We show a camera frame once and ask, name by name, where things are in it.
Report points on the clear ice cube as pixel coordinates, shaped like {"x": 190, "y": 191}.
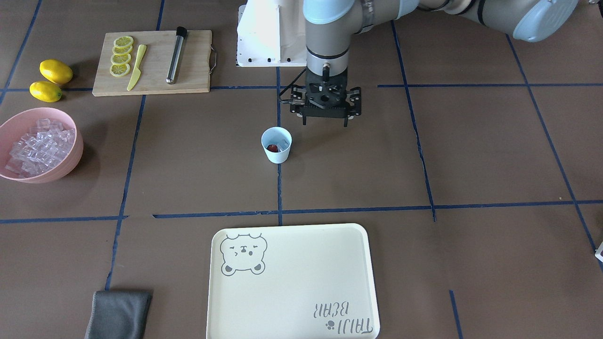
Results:
{"x": 283, "y": 145}

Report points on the whole lemon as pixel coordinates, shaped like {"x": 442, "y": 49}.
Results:
{"x": 56, "y": 71}
{"x": 46, "y": 91}

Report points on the light blue plastic cup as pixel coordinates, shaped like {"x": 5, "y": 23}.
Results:
{"x": 272, "y": 136}

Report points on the folded grey cloth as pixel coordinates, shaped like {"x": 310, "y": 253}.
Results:
{"x": 118, "y": 314}

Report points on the lemon slice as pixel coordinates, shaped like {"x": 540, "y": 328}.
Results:
{"x": 120, "y": 59}
{"x": 119, "y": 70}

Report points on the wooden cutting board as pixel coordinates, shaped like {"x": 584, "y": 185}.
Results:
{"x": 193, "y": 72}

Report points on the cream bear serving tray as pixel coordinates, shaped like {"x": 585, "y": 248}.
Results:
{"x": 292, "y": 282}

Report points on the upper whole lemon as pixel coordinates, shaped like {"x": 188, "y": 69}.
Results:
{"x": 56, "y": 71}

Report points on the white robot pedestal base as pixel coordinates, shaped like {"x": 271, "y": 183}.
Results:
{"x": 271, "y": 33}

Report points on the pink bowl of ice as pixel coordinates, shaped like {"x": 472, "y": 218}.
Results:
{"x": 39, "y": 145}

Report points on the lower whole lemon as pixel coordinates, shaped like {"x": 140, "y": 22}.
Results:
{"x": 46, "y": 91}

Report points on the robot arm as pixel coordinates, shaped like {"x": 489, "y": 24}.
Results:
{"x": 330, "y": 24}

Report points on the yellow plastic knife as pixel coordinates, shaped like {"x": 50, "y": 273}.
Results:
{"x": 136, "y": 72}

